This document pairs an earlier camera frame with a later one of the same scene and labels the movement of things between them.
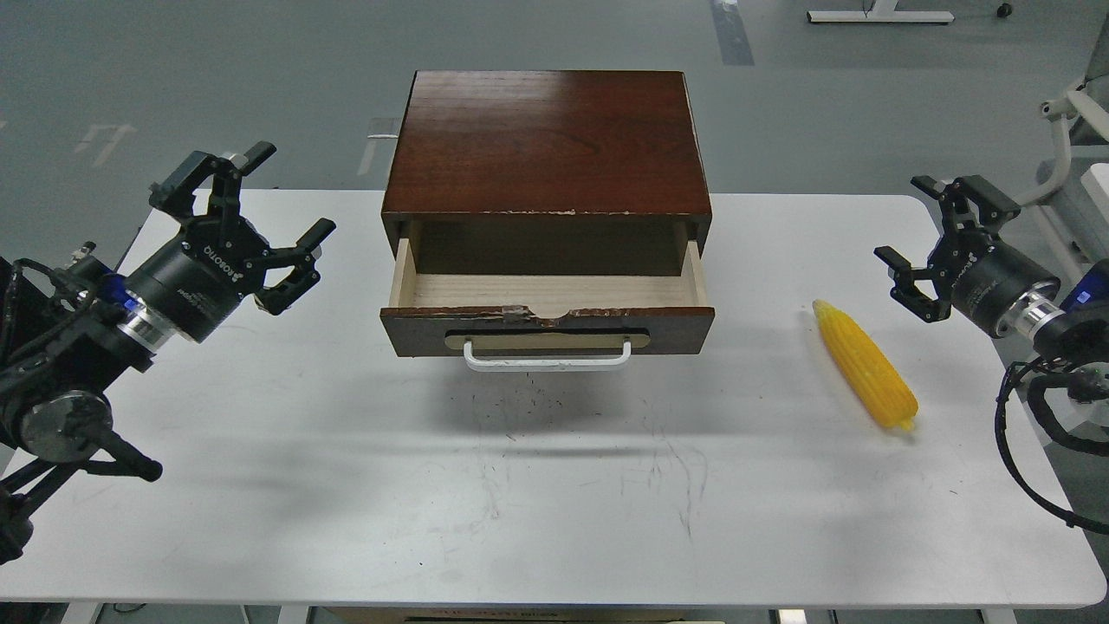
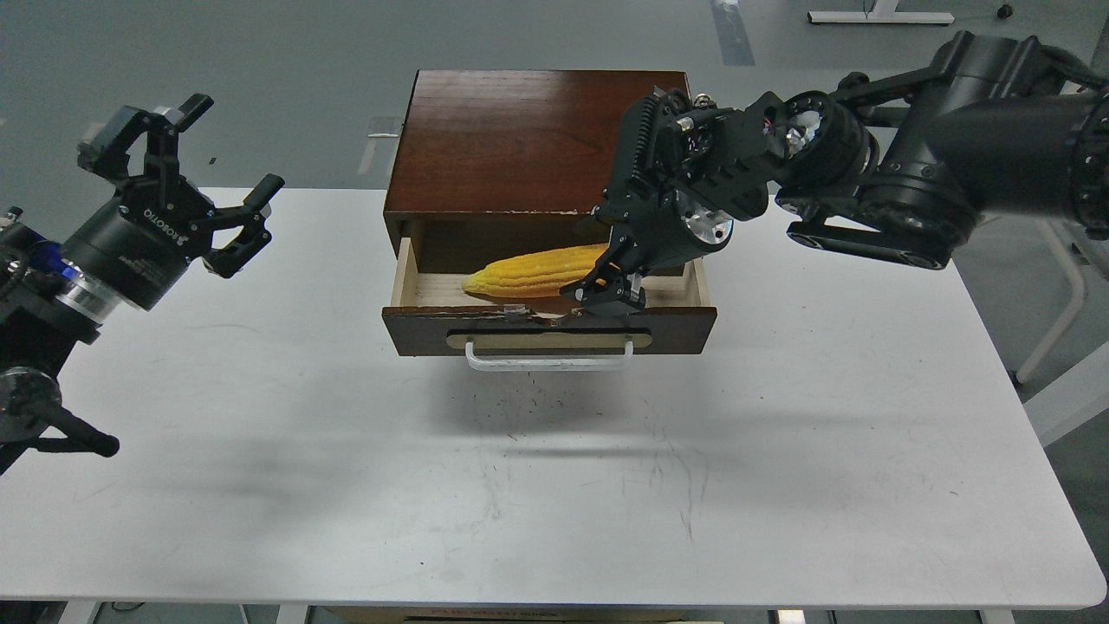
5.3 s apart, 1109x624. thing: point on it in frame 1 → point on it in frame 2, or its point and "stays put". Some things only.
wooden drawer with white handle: [548, 322] stays put
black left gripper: [191, 281] → [140, 245]
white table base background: [883, 11] stays put
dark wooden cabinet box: [540, 172] stays put
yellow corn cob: [873, 374] → [536, 275]
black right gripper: [984, 276] → [717, 165]
